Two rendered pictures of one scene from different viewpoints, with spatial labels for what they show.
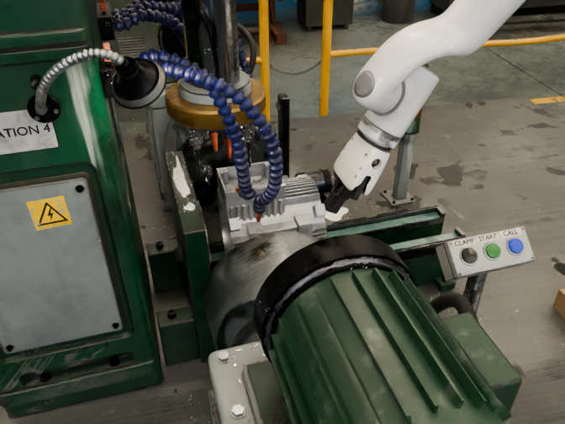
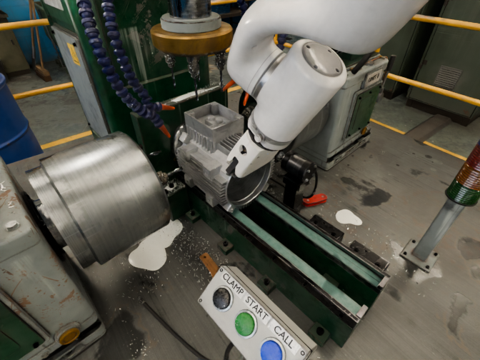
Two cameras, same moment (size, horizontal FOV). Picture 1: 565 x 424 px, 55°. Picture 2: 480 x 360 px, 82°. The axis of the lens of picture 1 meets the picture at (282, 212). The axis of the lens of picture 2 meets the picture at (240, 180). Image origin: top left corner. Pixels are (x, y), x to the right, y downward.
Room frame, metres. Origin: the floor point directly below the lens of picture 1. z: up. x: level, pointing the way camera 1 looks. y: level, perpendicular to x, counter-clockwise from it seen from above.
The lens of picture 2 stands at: (0.71, -0.54, 1.47)
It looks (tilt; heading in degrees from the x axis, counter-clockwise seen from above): 40 degrees down; 64
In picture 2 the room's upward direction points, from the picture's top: straight up
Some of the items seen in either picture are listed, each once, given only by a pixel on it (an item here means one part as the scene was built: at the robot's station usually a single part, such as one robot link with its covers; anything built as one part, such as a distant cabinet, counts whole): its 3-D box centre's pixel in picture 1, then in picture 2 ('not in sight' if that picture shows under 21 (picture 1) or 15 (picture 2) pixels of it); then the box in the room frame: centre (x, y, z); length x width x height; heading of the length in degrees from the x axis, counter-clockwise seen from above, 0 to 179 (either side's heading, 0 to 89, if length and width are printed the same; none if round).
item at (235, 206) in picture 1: (250, 191); (214, 126); (0.93, 0.06, 1.11); 0.12 x 0.11 x 0.07; 105
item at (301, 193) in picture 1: (270, 225); (225, 162); (0.94, 0.03, 1.02); 0.20 x 0.19 x 0.19; 105
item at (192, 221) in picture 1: (174, 257); (183, 144); (0.88, 0.23, 0.97); 0.30 x 0.11 x 0.34; 16
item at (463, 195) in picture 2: (409, 122); (466, 189); (1.37, -0.35, 1.05); 0.06 x 0.06 x 0.04
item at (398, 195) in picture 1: (407, 135); (456, 203); (1.37, -0.35, 1.01); 0.08 x 0.08 x 0.42; 16
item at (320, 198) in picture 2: not in sight; (314, 200); (1.24, -0.05, 0.81); 0.09 x 0.03 x 0.02; 172
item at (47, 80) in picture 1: (92, 87); not in sight; (0.64, 0.24, 1.46); 0.18 x 0.11 x 0.13; 106
